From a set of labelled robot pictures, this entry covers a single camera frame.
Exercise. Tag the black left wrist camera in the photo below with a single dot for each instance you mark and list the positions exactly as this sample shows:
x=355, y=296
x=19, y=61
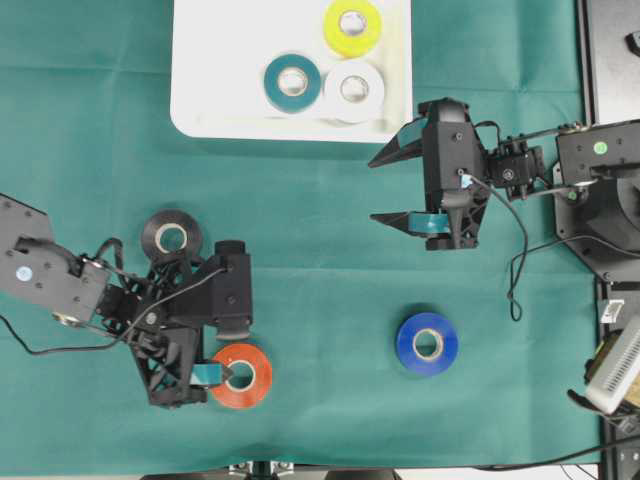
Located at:
x=218, y=293

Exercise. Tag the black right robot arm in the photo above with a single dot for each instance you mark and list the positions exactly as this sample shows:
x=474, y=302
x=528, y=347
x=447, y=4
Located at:
x=591, y=171

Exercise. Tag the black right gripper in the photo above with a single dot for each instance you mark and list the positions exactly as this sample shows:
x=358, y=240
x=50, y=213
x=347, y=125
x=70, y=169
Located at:
x=513, y=167

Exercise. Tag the green table cloth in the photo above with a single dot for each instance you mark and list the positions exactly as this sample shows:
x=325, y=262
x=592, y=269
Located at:
x=86, y=136

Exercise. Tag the yellow tape roll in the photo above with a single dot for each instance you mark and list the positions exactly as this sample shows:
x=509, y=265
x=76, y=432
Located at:
x=352, y=28

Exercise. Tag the teal tape roll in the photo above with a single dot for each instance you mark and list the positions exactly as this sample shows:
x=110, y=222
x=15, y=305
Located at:
x=276, y=95

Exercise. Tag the black tape roll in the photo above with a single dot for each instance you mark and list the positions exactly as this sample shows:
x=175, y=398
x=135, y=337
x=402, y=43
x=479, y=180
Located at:
x=165, y=220

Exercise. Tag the white plastic case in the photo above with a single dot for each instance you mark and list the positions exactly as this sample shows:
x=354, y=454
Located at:
x=221, y=49

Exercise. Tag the black aluminium frame rail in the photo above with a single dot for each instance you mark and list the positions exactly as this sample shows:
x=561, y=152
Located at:
x=608, y=36

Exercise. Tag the black camera stand base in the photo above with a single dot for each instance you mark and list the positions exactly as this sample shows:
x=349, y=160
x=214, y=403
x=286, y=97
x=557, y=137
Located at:
x=282, y=470

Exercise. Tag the red tape roll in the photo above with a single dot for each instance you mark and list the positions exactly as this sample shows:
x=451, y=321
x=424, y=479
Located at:
x=262, y=376

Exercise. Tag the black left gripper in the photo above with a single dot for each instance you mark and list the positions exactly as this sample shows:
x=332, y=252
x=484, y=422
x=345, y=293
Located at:
x=165, y=338

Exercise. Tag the white perforated box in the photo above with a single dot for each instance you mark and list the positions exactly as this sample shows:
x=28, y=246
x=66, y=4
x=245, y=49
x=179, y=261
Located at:
x=617, y=372

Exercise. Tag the blue tape roll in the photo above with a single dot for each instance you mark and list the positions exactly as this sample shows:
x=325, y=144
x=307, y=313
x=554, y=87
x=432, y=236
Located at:
x=426, y=344

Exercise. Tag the white tape roll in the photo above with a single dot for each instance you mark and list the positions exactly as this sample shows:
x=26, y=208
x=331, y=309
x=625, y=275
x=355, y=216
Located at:
x=355, y=91

